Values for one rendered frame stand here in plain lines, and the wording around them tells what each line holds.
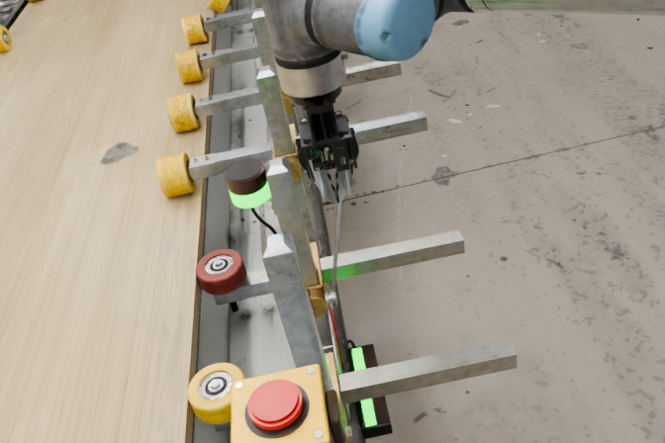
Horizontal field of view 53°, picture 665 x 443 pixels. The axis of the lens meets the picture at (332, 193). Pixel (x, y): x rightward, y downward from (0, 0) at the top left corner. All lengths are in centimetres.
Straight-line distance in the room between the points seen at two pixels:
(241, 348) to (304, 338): 58
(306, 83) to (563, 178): 196
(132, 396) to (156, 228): 38
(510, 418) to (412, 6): 141
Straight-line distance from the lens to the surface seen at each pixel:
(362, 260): 114
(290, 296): 77
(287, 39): 85
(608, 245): 245
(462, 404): 199
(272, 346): 137
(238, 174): 97
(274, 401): 50
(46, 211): 147
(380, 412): 113
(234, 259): 114
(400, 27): 76
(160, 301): 113
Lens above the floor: 162
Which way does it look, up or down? 36 degrees down
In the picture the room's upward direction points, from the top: 12 degrees counter-clockwise
